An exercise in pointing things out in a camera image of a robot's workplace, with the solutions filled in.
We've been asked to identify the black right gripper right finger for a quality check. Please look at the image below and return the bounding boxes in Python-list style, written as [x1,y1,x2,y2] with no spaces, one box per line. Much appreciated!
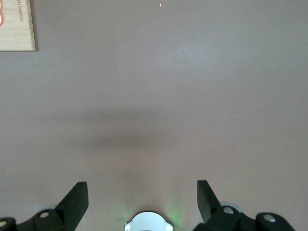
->
[193,180,297,231]

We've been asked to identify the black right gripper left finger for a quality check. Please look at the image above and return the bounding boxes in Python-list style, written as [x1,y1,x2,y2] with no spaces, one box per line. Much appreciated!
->
[0,181,89,231]

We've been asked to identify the brown table cover sheet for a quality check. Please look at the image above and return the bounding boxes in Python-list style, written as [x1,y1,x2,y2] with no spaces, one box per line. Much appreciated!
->
[0,0,308,231]

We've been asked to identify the bamboo cutting board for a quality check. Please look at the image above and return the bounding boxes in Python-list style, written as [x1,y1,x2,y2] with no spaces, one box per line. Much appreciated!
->
[0,0,37,52]

